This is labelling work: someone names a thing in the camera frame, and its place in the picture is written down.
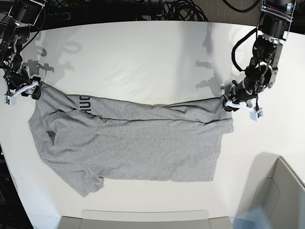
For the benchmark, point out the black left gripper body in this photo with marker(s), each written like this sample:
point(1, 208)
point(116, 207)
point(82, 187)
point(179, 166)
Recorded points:
point(243, 92)

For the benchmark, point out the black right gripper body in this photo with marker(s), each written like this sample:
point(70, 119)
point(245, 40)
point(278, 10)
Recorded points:
point(16, 81)

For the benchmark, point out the grey T-shirt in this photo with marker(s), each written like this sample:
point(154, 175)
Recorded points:
point(86, 140)

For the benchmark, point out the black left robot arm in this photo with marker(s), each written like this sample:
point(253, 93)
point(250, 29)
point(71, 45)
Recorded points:
point(274, 23)

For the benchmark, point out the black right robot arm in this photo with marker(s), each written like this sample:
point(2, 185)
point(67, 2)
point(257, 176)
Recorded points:
point(23, 15)

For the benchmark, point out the grey cardboard box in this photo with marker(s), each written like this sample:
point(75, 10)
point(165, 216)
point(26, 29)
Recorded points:
point(279, 201)

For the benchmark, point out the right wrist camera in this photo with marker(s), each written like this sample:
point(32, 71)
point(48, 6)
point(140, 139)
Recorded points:
point(9, 100)

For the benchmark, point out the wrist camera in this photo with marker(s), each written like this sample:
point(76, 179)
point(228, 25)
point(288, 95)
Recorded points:
point(9, 100)
point(256, 114)

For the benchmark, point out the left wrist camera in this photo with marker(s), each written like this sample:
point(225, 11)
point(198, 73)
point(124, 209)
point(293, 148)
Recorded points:
point(256, 114)

